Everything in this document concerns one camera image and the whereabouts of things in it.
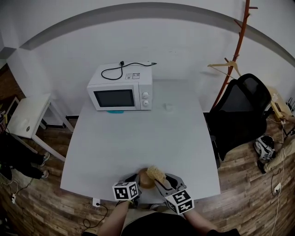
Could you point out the person's light trousers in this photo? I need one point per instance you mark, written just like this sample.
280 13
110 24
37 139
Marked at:
147 208

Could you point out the white wall socket strip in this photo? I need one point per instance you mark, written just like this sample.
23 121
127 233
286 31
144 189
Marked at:
96 202

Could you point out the white microwave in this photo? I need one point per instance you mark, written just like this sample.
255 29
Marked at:
119 92

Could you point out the black and white backpack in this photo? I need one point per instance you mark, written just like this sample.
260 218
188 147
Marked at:
265 147

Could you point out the light wooden clothes hanger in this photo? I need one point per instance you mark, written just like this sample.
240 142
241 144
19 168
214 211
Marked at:
230 64

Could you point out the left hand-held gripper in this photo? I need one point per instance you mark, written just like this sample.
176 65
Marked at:
125 190

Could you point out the person's black shirt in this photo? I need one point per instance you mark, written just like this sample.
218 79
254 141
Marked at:
156 224

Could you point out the brown wooden coat rack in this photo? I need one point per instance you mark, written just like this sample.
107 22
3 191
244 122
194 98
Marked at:
239 46

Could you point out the white side table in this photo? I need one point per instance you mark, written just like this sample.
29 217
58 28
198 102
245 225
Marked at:
27 115

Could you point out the black mesh office chair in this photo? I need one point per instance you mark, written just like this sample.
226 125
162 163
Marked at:
237 119

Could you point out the black router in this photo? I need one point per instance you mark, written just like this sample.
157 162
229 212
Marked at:
291 104

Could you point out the person's left forearm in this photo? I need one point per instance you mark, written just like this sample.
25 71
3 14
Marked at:
115 219

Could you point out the light wooden desk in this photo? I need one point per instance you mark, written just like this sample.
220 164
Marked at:
280 103

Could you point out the teal flat item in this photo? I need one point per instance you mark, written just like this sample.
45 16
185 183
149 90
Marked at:
115 112

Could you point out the white power strip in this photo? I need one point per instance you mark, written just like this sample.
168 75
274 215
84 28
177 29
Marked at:
277 187

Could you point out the person's right forearm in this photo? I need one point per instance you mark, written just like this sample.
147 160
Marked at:
198 220

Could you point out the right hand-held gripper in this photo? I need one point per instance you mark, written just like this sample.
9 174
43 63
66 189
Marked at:
179 200

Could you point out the brown wooden bowl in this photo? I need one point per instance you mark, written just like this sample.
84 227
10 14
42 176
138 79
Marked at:
145 181

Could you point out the yellow sponge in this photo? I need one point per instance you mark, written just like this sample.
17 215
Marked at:
156 173

